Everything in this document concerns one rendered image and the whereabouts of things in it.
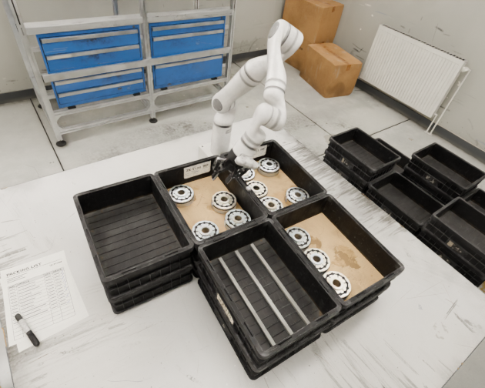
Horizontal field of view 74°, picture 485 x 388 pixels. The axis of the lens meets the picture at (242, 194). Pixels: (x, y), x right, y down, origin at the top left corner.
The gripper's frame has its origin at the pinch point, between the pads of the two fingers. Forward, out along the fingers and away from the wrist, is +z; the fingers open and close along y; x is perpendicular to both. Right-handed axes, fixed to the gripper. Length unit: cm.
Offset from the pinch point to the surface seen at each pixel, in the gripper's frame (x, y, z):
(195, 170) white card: -15.4, 1.6, 13.4
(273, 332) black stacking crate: 55, -11, 7
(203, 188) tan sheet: -9.6, -3.1, 17.0
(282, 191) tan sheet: -3.6, -33.7, 1.4
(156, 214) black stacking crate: 2.6, 15.7, 25.0
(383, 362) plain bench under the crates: 69, -51, 0
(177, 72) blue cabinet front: -196, -33, 65
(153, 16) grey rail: -192, 5, 28
